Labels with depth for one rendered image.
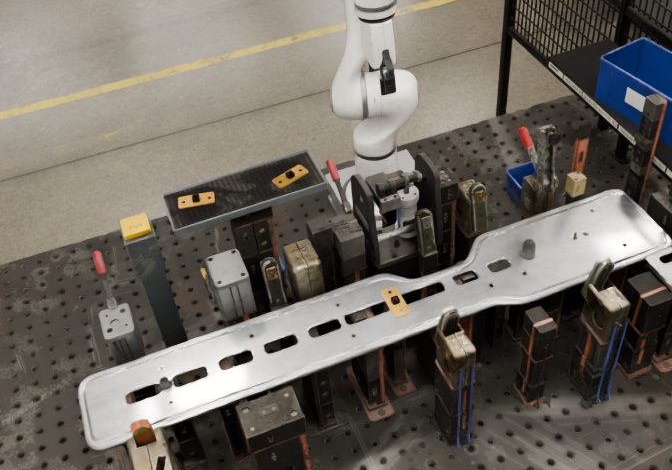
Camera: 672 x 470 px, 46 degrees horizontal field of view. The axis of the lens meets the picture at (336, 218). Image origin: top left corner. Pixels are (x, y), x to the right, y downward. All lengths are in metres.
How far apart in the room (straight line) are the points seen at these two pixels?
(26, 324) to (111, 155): 1.77
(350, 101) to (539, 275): 0.64
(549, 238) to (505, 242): 0.10
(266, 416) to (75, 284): 0.99
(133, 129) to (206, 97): 0.42
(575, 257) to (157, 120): 2.70
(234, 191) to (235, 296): 0.26
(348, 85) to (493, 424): 0.90
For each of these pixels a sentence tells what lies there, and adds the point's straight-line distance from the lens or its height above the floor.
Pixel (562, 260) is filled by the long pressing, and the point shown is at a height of 1.00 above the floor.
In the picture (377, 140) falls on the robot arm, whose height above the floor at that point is 1.05.
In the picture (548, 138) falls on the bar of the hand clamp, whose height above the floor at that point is 1.20.
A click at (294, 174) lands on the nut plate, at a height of 1.17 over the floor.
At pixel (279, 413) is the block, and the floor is 1.03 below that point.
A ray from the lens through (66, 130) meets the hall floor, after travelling 4.29.
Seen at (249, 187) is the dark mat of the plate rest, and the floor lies 1.16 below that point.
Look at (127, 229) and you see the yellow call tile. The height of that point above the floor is 1.16.
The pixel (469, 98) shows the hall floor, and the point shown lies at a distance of 4.07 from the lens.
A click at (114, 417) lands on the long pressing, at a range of 1.74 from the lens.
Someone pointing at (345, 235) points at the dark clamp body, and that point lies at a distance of 1.84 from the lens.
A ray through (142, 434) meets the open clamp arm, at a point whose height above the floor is 1.08.
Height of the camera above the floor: 2.39
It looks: 44 degrees down
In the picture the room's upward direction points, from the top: 6 degrees counter-clockwise
